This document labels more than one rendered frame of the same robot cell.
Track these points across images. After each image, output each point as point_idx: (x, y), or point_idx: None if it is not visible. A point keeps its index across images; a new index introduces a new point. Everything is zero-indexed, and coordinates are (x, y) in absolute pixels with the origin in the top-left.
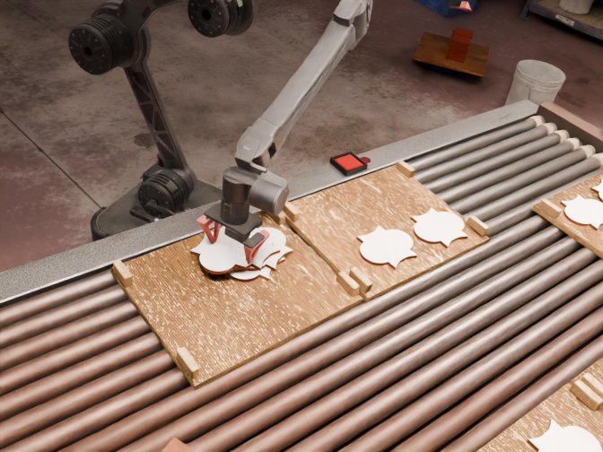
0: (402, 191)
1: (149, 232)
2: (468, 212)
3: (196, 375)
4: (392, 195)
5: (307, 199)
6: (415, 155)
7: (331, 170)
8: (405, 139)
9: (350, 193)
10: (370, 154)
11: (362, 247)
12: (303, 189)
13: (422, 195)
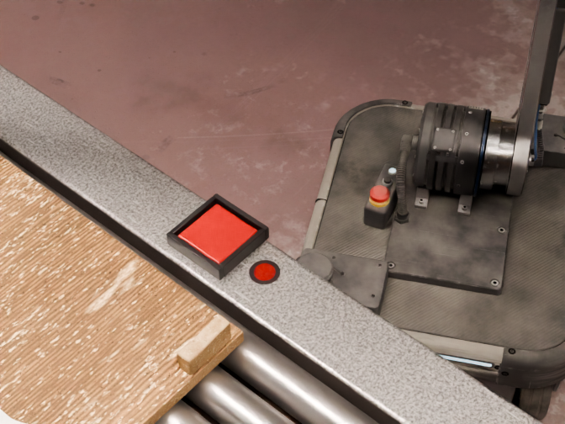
0: (112, 357)
1: None
2: None
3: None
4: (83, 337)
5: (17, 179)
6: (353, 388)
7: (181, 213)
8: (431, 352)
9: (66, 250)
10: (297, 278)
11: None
12: (82, 177)
13: (110, 406)
